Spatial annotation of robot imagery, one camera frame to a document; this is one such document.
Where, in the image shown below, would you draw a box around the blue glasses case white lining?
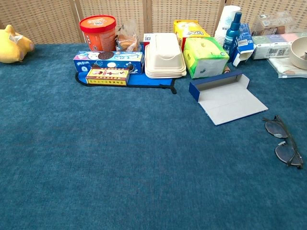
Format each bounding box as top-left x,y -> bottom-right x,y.
189,70 -> 269,126

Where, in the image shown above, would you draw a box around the thin wire eyeglasses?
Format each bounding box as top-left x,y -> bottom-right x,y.
262,115 -> 304,170

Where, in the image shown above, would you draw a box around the blue flat tray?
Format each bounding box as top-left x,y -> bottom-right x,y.
75,42 -> 177,94

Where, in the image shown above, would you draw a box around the blue carpet table cover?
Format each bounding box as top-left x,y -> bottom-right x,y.
0,43 -> 307,230

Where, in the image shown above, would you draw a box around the small yellow red box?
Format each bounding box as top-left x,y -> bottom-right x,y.
85,68 -> 130,86

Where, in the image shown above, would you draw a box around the beige lidded lunch box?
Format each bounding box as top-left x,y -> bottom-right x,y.
144,33 -> 187,79

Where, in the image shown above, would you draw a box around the blue cookie box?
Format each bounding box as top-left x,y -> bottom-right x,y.
73,50 -> 145,75

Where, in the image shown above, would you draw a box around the small white red box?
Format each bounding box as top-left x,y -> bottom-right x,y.
143,33 -> 154,46

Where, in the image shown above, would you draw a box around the green tissue pack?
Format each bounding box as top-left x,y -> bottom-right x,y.
183,36 -> 230,80

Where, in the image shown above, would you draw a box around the clear bag of pastries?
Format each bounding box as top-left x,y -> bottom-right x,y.
115,19 -> 142,53

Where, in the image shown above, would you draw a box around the yellow tea box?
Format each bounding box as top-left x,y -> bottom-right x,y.
173,20 -> 211,50

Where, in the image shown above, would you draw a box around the red snack tub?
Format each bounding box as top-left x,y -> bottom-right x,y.
79,15 -> 118,52

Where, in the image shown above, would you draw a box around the blue spray bottle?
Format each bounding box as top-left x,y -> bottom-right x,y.
223,11 -> 243,57

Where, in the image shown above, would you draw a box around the blue white open carton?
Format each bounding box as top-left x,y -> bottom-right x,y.
231,23 -> 255,67

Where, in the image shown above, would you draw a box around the white bottle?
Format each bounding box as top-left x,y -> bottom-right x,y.
214,5 -> 242,47

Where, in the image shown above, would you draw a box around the row of small boxes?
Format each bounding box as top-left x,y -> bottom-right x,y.
251,33 -> 307,60

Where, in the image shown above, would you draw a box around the clear zip bag white cloth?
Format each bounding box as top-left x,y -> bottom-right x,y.
267,57 -> 307,79

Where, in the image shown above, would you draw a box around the woven wicker folding screen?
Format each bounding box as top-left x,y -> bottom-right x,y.
0,0 -> 307,45

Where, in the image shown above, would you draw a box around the clear bag brown snacks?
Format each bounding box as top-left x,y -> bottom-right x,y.
250,11 -> 300,36

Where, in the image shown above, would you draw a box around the beige bowl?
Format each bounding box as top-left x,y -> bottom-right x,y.
290,36 -> 307,68

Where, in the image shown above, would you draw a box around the yellow plush toy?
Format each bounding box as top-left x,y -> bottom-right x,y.
0,24 -> 35,64

